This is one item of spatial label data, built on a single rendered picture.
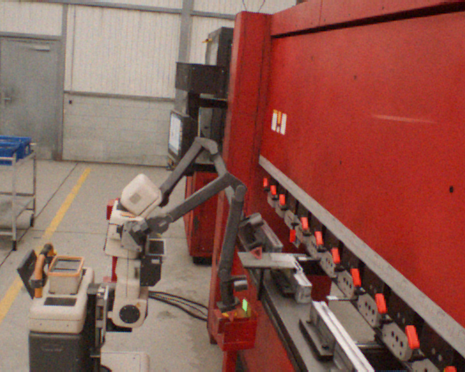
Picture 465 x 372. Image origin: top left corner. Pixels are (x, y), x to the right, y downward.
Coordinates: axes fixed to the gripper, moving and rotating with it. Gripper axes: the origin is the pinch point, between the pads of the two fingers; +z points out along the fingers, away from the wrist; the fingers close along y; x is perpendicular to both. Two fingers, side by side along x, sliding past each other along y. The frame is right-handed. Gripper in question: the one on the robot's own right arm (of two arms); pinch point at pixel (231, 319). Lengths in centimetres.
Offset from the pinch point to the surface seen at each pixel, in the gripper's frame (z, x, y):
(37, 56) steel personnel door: -133, 767, -86
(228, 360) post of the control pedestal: 23.3, 2.6, -4.2
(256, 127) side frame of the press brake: -65, 107, 63
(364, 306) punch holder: -35, -72, 28
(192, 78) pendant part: -101, 127, 31
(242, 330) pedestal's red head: 4.7, -4.7, 3.2
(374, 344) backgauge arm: 6, -43, 49
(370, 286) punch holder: -42, -73, 30
